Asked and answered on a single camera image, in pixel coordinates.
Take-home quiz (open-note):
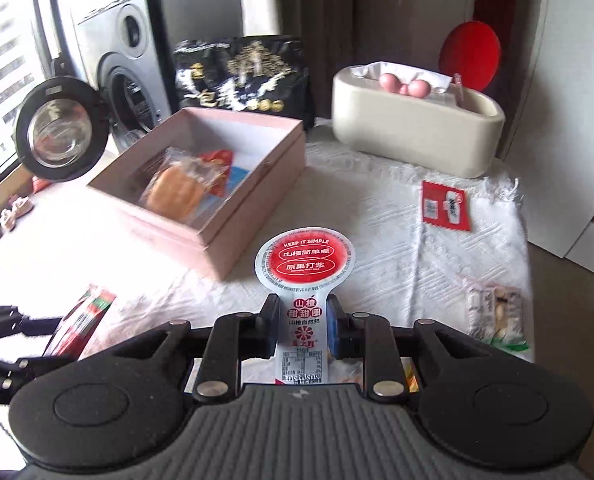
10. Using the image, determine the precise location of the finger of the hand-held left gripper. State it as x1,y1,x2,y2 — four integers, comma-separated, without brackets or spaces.
0,303,66,342
0,352,78,397

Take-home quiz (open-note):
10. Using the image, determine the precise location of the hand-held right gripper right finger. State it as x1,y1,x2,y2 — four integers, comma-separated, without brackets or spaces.
326,295,474,398

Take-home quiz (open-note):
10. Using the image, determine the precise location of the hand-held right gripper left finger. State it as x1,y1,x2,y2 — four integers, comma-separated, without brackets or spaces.
148,295,283,401

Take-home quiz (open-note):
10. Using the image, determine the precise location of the red green snack packet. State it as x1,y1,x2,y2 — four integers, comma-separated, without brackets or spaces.
43,285,118,362

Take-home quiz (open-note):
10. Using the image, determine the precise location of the round-headed red white snack packet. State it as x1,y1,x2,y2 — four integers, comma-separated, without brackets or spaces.
254,227,356,389

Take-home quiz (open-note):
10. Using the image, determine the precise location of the pink cardboard box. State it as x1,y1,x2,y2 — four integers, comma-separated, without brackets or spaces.
86,106,308,282

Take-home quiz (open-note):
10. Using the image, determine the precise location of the blue snack packet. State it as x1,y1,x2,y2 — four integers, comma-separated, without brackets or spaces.
199,165,251,217

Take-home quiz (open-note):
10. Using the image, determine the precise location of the clear bread packet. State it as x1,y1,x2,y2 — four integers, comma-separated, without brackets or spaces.
141,147,214,224

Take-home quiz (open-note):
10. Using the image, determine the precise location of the white textured tablecloth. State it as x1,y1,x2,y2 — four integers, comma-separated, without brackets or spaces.
74,125,536,392

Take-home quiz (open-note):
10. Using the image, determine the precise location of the clear nut snack packet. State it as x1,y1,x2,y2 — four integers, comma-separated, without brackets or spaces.
464,280,531,354

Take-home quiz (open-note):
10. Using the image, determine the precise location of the small red white packet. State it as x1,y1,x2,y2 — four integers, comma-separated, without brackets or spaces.
421,180,472,232

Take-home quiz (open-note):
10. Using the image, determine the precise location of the round washing machine door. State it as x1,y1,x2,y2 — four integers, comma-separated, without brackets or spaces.
15,76,113,181

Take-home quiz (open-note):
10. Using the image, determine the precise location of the cream oval container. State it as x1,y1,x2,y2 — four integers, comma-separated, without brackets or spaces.
332,62,506,180

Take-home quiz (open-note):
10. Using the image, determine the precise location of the black snack bag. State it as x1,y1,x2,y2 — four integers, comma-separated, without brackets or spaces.
172,36,311,134

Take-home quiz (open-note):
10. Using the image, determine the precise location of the white paper liner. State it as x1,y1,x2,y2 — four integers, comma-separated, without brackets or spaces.
351,60,454,95

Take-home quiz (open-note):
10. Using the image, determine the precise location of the window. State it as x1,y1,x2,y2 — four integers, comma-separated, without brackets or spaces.
0,0,54,178

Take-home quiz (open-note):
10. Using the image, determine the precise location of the grey washing machine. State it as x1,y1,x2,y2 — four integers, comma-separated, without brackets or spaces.
76,0,179,157

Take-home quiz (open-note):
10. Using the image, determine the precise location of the red round paddle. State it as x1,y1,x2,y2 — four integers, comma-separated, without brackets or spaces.
439,20,502,94

